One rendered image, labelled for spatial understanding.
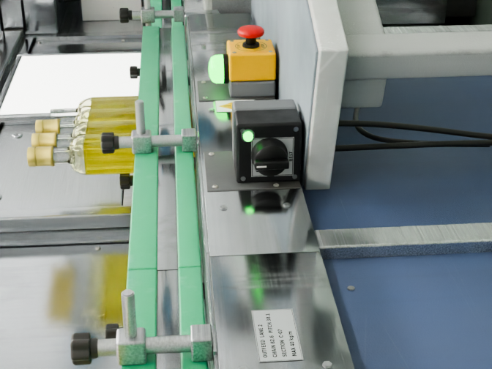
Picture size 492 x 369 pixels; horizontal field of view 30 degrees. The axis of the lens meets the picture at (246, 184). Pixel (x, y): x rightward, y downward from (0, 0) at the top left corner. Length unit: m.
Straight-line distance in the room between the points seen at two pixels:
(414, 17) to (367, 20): 1.67
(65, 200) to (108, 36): 1.05
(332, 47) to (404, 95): 0.47
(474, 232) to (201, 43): 0.73
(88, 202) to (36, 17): 1.11
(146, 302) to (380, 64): 0.39
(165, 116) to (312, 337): 0.61
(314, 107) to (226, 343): 0.33
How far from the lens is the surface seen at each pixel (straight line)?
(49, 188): 1.78
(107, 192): 1.74
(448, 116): 1.41
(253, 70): 1.38
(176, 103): 1.43
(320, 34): 1.03
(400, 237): 1.04
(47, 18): 2.73
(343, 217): 1.11
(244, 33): 1.38
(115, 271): 1.57
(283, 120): 1.11
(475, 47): 1.12
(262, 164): 1.09
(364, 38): 1.10
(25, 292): 1.54
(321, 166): 1.14
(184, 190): 1.16
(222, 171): 1.16
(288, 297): 0.92
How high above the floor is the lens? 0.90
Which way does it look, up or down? 4 degrees down
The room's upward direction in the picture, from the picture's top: 92 degrees counter-clockwise
